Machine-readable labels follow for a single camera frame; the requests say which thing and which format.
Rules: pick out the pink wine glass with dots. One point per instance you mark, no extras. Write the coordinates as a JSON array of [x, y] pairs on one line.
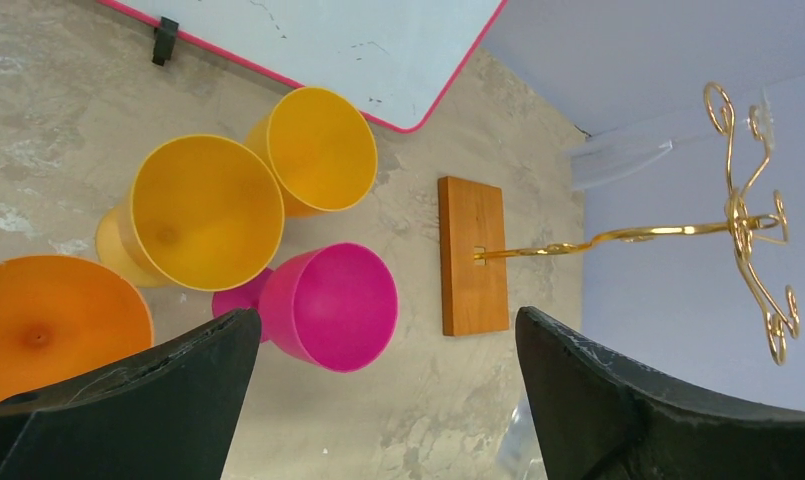
[[335, 307]]

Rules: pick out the gold wire wine glass rack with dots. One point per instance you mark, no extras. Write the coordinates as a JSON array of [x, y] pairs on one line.
[[473, 251]]

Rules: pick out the black whiteboard stand foot left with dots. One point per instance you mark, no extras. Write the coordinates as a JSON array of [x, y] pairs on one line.
[[165, 37]]

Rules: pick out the yellow wine glass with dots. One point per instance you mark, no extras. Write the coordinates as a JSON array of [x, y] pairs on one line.
[[203, 212], [320, 150]]

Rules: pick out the orange wine glass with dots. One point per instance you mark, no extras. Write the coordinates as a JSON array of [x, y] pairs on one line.
[[63, 316]]

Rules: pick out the yellow wine glass front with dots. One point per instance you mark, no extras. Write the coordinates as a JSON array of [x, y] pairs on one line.
[[203, 212]]

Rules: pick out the red framed whiteboard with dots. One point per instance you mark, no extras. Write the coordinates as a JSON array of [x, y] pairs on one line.
[[393, 60]]

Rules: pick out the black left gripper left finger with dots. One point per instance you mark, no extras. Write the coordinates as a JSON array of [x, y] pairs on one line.
[[169, 412]]

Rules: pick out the clear wine glass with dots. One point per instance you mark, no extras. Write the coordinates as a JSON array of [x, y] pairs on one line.
[[617, 154], [518, 456]]

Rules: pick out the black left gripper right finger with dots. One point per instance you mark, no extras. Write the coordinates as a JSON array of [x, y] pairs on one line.
[[599, 414]]

